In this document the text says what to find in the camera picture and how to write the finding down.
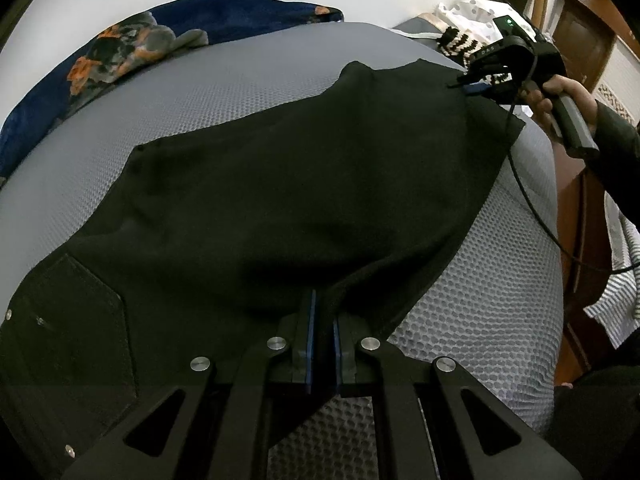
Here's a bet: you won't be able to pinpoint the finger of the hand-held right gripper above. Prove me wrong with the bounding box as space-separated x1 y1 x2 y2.
462 79 517 103
456 62 506 85

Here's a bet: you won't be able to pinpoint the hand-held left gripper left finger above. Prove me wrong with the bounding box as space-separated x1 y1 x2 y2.
60 289 321 480

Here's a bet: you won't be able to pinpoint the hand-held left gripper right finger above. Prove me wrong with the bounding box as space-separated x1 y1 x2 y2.
332 312 583 480

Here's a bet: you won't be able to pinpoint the black pants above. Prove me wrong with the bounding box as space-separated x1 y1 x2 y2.
0 60 526 480

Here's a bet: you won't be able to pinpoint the person's right hand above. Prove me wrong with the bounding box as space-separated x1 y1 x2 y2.
517 74 601 138

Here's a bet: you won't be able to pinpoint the black cream zigzag knit cloth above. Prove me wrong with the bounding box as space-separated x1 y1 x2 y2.
437 27 511 86

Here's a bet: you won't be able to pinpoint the brown wooden door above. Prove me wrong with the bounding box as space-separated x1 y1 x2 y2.
550 0 621 91

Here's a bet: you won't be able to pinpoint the white dotted cloth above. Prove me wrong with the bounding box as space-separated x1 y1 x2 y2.
435 0 551 46

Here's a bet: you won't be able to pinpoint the grey cushion with white strip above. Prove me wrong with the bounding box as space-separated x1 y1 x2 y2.
390 12 447 43

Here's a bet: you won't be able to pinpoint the grey honeycomb mattress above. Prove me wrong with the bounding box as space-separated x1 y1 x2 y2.
0 21 566 480

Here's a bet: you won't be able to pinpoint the white grey striped cloth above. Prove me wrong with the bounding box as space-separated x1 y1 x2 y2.
582 195 640 346

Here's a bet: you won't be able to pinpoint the blue floral blanket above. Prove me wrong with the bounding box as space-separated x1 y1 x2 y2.
0 0 346 188

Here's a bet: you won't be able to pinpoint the person's dark clothing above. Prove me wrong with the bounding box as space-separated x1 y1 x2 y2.
545 370 640 480

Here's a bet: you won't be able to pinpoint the black cable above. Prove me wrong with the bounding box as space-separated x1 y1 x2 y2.
502 45 640 276

